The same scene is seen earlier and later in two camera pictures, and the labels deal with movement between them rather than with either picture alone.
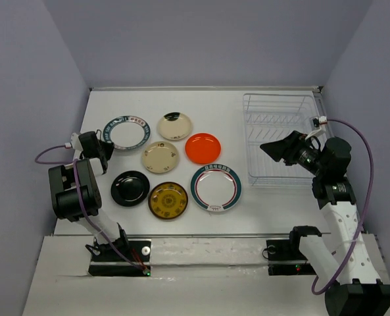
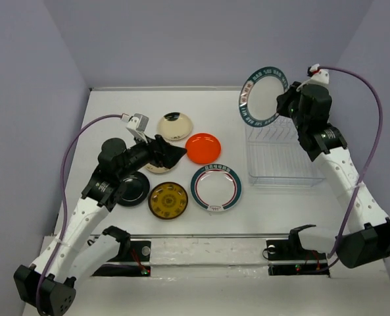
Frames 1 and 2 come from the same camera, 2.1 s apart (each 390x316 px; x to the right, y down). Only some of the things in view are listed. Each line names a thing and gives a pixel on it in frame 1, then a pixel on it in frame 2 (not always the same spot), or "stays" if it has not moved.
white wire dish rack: x=271 y=116 stays
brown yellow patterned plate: x=168 y=200 stays
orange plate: x=202 y=148 stays
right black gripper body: x=304 y=155 -> x=289 y=106
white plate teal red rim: x=216 y=187 stays
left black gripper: x=109 y=149 -> x=161 y=153
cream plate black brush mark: x=174 y=126 stays
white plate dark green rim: x=127 y=132 -> x=258 y=97
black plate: x=130 y=188 stays
